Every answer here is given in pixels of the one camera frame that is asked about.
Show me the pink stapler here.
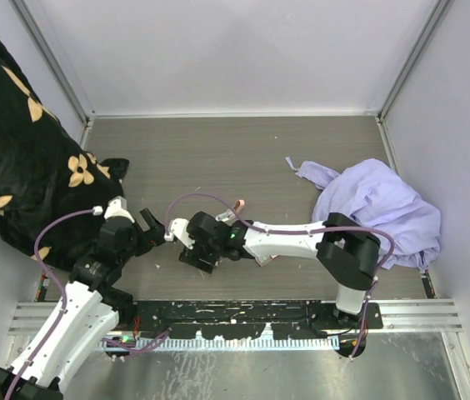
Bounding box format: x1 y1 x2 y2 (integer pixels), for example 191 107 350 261
215 199 245 223

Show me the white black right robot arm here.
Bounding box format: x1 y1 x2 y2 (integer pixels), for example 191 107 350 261
165 212 381 328

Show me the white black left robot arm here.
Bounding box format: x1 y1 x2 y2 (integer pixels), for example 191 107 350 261
0 199 165 399

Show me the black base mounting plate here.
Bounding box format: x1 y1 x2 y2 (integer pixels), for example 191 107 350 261
117 300 361 340

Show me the black floral blanket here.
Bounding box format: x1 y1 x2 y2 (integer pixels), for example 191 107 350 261
0 41 129 271

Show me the lavender crumpled cloth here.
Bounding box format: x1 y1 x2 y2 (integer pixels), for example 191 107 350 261
286 157 442 271

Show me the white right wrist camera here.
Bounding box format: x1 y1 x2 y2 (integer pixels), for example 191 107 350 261
164 218 195 250

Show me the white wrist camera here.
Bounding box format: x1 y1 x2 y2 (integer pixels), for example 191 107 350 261
103 197 135 223
164 218 195 250

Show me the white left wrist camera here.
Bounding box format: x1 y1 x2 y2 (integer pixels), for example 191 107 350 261
103 197 135 223

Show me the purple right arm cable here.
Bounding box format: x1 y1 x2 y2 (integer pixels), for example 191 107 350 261
166 192 394 359

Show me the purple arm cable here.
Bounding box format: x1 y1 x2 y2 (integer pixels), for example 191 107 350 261
5 206 172 400
166 192 394 359

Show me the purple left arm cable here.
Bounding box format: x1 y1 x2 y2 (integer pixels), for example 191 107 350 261
5 206 172 400

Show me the white slotted cable duct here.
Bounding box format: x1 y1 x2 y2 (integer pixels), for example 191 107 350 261
97 335 340 352

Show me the aluminium front rail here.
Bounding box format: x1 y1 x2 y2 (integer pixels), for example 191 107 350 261
7 298 463 336

